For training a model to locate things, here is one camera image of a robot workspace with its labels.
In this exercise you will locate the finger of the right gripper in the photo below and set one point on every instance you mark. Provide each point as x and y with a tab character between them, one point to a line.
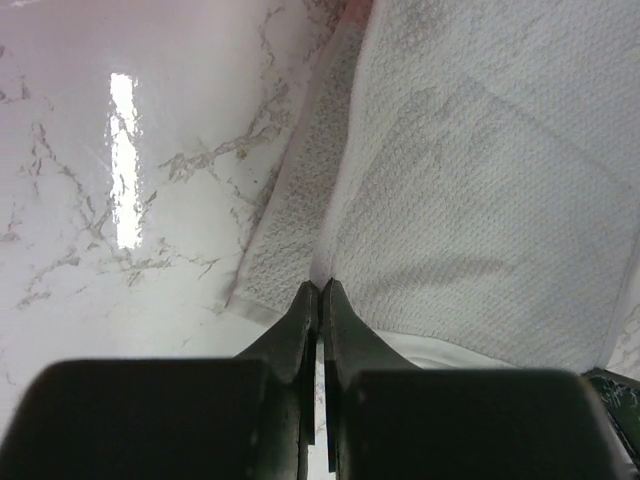
621	397

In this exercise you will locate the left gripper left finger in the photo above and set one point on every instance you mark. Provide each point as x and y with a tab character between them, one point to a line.
286	407

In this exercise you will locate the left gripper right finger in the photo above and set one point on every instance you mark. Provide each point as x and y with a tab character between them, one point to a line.
355	357

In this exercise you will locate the grey towel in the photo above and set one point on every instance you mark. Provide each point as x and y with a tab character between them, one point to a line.
469	172

